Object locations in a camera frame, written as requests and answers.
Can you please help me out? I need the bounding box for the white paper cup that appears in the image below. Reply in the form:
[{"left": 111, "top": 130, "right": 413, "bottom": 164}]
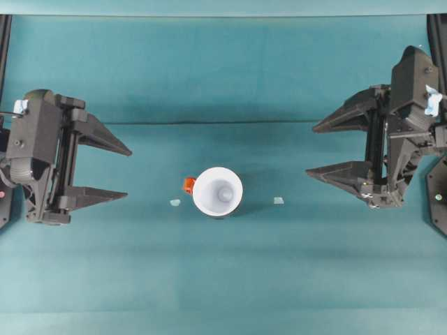
[{"left": 191, "top": 166, "right": 244, "bottom": 218}]

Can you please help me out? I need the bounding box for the blue-green table cloth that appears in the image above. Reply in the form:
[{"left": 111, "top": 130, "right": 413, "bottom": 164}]
[{"left": 0, "top": 13, "right": 447, "bottom": 335}]

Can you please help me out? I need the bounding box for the black frame post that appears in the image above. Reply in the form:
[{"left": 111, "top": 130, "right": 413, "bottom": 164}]
[
  {"left": 0, "top": 14, "right": 13, "bottom": 105},
  {"left": 426, "top": 13, "right": 447, "bottom": 70}
]

